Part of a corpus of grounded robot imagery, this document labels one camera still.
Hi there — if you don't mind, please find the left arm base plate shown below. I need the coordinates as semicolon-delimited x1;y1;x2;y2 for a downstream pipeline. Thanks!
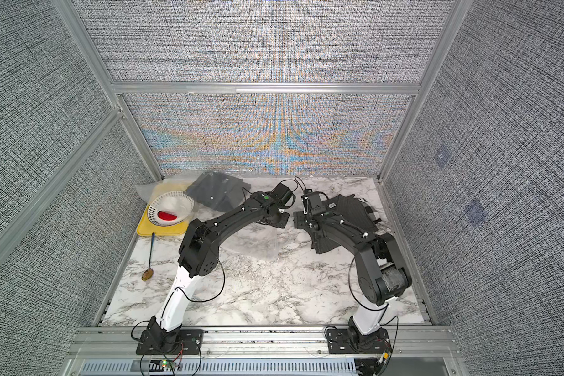
136;327;205;356

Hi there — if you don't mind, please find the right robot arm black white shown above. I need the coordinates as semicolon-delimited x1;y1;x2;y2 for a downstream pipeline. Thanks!
293;211;412;353

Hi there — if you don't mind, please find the dark grey pinstripe shirt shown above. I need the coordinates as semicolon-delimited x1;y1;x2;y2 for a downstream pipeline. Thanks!
306;195;384;255

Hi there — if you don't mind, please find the yellow plastic tray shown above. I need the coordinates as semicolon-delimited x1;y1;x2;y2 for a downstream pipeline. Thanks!
136;180;196;237

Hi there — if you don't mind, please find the white patterned bowl red inside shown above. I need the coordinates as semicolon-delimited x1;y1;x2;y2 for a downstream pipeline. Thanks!
147;191;194;227

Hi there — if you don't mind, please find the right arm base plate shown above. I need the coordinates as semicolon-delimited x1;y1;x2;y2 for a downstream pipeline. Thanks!
324;327;392;355

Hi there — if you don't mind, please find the front aluminium rail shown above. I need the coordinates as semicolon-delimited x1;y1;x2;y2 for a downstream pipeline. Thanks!
65;324;464;360

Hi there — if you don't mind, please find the aluminium frame of enclosure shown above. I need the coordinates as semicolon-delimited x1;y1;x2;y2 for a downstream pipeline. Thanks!
0;0;564;330

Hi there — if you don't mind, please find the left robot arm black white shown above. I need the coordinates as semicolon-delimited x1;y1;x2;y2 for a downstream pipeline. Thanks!
155;183;295;333

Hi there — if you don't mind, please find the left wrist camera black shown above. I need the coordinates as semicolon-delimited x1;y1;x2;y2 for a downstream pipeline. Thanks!
269;182;295;209

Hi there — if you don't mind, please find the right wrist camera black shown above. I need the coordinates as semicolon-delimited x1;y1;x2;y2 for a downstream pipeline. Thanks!
302;189;326;216

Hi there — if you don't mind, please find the white slotted cable duct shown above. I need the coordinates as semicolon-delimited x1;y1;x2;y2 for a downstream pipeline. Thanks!
79;358;359;375

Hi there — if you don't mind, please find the clear plastic vacuum bag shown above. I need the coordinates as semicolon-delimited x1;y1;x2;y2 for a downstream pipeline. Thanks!
137;172;283;261

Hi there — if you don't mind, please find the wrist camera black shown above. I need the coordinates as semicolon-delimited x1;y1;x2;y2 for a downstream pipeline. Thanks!
269;182;295;209
302;189;326;216

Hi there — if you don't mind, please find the black shirt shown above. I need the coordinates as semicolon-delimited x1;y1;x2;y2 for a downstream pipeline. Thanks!
185;172;251;212

